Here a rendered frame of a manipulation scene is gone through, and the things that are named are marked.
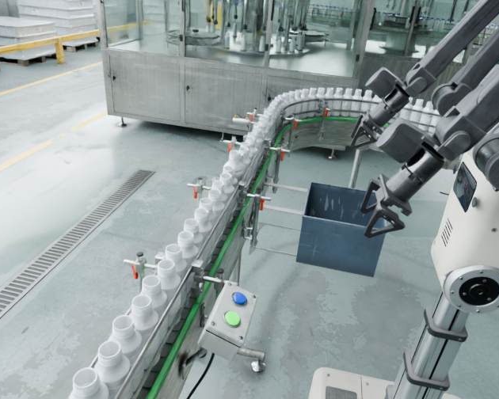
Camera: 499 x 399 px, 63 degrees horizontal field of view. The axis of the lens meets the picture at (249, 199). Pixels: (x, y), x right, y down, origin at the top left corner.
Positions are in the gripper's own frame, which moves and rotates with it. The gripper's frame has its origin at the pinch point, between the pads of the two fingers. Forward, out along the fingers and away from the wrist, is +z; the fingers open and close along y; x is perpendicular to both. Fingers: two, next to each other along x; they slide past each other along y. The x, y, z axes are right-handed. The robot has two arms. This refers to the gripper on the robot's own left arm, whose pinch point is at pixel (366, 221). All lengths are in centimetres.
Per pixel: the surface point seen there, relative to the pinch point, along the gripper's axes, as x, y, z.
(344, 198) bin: 25, -83, 32
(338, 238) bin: 23, -53, 35
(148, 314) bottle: -29.6, 23.9, 31.1
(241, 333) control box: -11.7, 20.8, 26.3
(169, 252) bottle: -31.8, 6.8, 30.3
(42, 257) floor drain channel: -90, -112, 197
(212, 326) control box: -17.7, 22.1, 27.2
